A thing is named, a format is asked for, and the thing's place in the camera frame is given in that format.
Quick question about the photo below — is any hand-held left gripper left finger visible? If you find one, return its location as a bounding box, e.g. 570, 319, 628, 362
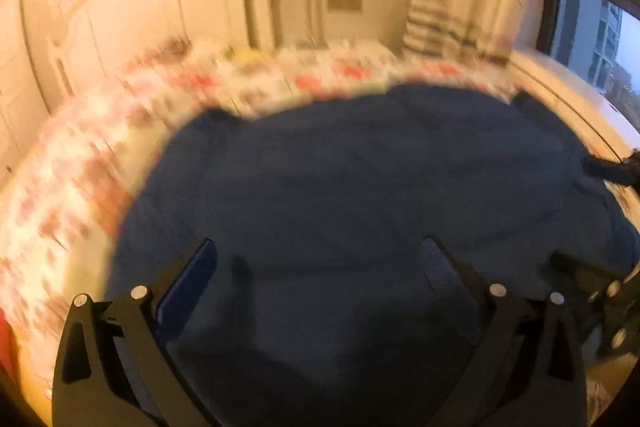
51, 238, 221, 427

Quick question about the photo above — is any white wardrobe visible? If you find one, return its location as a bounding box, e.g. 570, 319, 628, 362
0, 42, 51, 180

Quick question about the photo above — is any navy blue puffer jacket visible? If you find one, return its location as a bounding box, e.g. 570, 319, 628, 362
102, 82, 640, 427

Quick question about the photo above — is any dark framed window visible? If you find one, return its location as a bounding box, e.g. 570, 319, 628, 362
540, 0, 640, 108

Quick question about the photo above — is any floral blanket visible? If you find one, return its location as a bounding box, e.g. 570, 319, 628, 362
0, 34, 521, 358

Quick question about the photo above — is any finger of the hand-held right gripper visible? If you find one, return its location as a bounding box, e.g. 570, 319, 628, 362
582, 149, 640, 182
550, 252, 640, 358

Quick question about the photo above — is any white window ledge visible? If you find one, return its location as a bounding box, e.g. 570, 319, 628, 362
505, 49, 640, 168

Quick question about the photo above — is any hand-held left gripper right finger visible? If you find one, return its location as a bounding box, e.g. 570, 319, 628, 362
421, 237, 588, 427

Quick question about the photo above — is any yellow floral bedsheet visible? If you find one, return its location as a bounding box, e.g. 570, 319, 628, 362
12, 352, 58, 423

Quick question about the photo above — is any pink cloth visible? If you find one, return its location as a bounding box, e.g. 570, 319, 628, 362
0, 319, 17, 378

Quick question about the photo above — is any white wooden bed headboard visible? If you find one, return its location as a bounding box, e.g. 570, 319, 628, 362
20, 0, 326, 118

